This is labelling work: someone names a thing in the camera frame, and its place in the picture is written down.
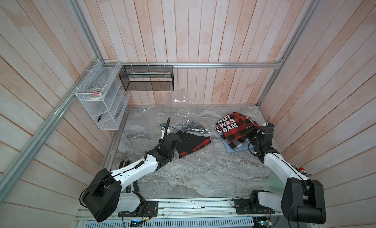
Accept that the light blue shirt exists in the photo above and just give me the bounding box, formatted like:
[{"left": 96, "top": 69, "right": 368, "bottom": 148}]
[{"left": 221, "top": 136, "right": 253, "bottom": 154}]

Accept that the clear plastic vacuum bag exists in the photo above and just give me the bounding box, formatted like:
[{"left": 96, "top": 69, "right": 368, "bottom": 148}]
[{"left": 126, "top": 96, "right": 231, "bottom": 171}]

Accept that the dark shirt red lining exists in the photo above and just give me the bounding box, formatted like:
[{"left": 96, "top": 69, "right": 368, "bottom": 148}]
[{"left": 175, "top": 122, "right": 212, "bottom": 158}]

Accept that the red black plaid shirt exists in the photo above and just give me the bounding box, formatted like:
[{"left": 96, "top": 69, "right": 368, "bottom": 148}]
[{"left": 216, "top": 112, "right": 260, "bottom": 143}]

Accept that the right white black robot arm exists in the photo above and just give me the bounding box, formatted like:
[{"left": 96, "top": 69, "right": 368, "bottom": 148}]
[{"left": 245, "top": 123, "right": 327, "bottom": 224}]

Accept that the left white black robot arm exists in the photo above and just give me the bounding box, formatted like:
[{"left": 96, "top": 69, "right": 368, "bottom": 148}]
[{"left": 79, "top": 130, "right": 181, "bottom": 223}]

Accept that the black tool stand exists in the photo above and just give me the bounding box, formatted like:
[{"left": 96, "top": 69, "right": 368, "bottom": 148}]
[{"left": 118, "top": 160, "right": 130, "bottom": 169}]

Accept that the green cup with pens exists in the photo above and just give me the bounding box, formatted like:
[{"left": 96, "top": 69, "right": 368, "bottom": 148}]
[{"left": 268, "top": 164, "right": 308, "bottom": 191}]

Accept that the tape roll in shelf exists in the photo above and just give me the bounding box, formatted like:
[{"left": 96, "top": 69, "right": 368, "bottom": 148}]
[{"left": 87, "top": 87, "right": 107, "bottom": 100}]

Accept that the black wire mesh basket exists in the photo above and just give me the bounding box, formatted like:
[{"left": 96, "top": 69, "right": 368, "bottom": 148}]
[{"left": 118, "top": 65, "right": 174, "bottom": 92}]

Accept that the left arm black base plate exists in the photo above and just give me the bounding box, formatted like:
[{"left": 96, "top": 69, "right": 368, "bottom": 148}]
[{"left": 118, "top": 201, "right": 159, "bottom": 217}]

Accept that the white wire mesh shelf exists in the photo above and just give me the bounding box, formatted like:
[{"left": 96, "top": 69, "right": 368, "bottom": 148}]
[{"left": 75, "top": 60, "right": 130, "bottom": 130}]

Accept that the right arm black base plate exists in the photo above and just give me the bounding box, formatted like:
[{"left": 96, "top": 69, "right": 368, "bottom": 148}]
[{"left": 230, "top": 197, "right": 276, "bottom": 215}]

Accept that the aluminium frame rail back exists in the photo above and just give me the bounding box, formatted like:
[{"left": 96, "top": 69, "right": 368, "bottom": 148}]
[{"left": 102, "top": 60, "right": 282, "bottom": 69}]

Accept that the aluminium frame rail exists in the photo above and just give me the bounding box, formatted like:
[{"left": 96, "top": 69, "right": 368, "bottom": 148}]
[
  {"left": 256, "top": 0, "right": 323, "bottom": 107},
  {"left": 1, "top": 70, "right": 89, "bottom": 204},
  {"left": 102, "top": 60, "right": 282, "bottom": 69}
]

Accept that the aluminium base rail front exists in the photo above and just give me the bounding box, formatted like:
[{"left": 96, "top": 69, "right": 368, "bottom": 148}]
[{"left": 105, "top": 197, "right": 284, "bottom": 223}]

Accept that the aluminium frame rail right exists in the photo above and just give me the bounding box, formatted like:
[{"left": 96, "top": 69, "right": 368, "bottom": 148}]
[{"left": 256, "top": 0, "right": 323, "bottom": 107}]

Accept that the aluminium frame rail left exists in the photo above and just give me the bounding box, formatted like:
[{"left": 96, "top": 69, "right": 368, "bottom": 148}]
[{"left": 1, "top": 70, "right": 89, "bottom": 204}]

